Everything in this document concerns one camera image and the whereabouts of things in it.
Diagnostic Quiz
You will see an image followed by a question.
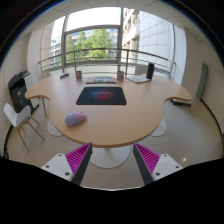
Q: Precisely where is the white booklet with yellow print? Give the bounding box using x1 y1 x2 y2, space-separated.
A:
125 74 153 84

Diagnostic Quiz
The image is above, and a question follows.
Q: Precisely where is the black mouse pad, red-blue print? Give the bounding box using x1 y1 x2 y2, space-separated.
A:
75 86 128 106

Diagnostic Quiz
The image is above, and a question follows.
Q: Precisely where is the metal balcony railing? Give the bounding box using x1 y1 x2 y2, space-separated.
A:
37 48 177 79

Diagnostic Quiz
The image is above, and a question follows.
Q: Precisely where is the small white round table base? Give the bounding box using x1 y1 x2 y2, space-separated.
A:
149 118 168 138
46 118 64 138

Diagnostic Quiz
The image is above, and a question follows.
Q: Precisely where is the pink and lilac computer mouse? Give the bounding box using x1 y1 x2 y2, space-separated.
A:
64 111 88 127

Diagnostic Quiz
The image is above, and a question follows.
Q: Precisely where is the large white round table base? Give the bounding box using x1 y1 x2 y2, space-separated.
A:
89 144 132 169

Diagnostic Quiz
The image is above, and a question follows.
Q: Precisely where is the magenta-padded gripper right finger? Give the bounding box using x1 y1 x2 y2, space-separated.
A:
132 142 184 186

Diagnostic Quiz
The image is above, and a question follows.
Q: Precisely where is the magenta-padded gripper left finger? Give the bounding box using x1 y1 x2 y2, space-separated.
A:
40 142 94 186

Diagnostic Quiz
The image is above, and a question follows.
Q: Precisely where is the red and blue magazine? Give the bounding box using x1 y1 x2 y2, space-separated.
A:
85 76 118 85

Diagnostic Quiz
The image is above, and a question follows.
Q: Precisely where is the black office printer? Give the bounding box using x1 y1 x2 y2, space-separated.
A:
7 69 40 114

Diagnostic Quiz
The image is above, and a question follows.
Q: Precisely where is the black cylinder speaker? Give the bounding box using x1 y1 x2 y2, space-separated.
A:
145 62 156 80

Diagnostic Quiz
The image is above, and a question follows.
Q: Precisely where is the white chair with wooden legs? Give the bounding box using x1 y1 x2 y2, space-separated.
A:
3 102 46 152
134 63 150 76
35 71 53 118

